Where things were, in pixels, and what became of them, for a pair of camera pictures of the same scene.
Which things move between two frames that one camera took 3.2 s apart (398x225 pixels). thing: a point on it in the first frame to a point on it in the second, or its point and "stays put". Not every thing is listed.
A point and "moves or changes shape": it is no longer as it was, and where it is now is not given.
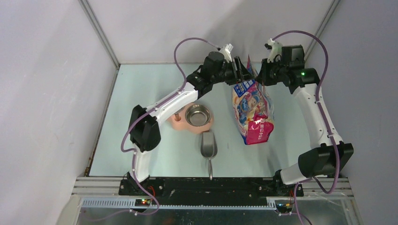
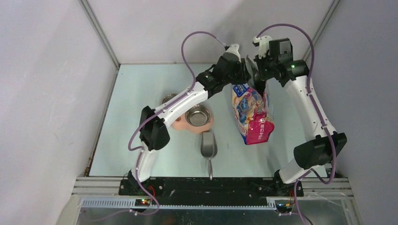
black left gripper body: [227, 73] stays put
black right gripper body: [273, 72] stays put
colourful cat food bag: [253, 108] moves or changes shape
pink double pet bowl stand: [178, 121] stays put
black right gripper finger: [260, 78] to [259, 85]
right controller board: [284, 206] stays put
